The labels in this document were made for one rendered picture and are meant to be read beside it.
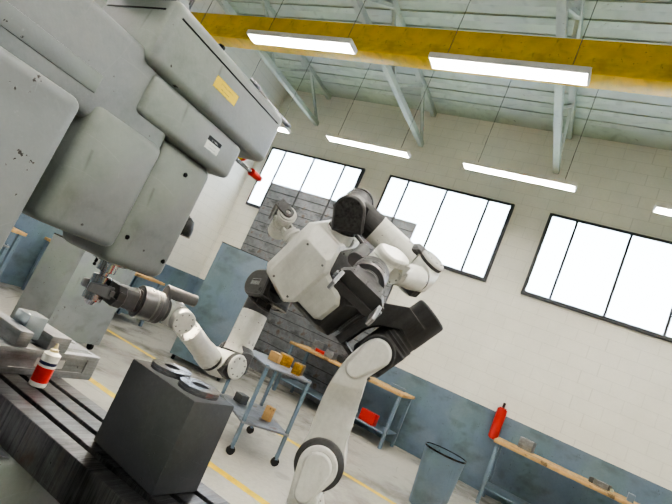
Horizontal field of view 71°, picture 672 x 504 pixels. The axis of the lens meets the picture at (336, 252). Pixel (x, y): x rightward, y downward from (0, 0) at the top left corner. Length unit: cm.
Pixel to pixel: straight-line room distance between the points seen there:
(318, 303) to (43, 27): 92
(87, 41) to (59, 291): 486
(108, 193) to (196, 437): 54
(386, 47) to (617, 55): 256
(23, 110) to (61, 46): 20
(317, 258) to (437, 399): 722
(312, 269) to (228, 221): 989
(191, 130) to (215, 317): 625
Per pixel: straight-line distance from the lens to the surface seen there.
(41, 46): 104
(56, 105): 92
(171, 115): 119
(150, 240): 125
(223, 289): 738
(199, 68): 122
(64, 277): 582
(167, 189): 124
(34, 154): 91
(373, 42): 663
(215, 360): 151
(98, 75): 109
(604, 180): 928
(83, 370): 156
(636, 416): 841
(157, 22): 119
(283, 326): 961
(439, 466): 564
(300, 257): 141
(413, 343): 144
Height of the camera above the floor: 138
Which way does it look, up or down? 8 degrees up
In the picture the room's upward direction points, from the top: 24 degrees clockwise
